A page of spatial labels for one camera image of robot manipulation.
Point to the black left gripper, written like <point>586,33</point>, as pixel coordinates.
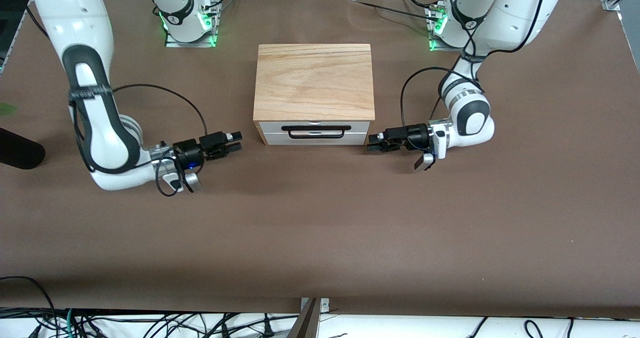
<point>416,136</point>

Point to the small metal table bracket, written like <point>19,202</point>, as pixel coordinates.
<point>324,305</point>

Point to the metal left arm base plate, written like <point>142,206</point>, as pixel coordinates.
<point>433,46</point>

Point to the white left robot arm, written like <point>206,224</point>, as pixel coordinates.
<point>510,13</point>

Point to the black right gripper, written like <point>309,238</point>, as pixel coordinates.
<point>189,153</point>

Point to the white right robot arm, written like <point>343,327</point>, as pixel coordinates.
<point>75,13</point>

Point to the light wooden drawer cabinet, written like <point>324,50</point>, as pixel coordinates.
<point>314,81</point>

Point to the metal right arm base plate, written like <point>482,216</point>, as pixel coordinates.
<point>172,42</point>

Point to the white-fronted wooden drawer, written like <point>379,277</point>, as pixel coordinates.
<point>320,139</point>

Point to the black cylindrical object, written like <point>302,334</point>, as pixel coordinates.
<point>20,151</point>

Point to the dark slanted bar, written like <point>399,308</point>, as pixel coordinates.
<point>305,325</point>

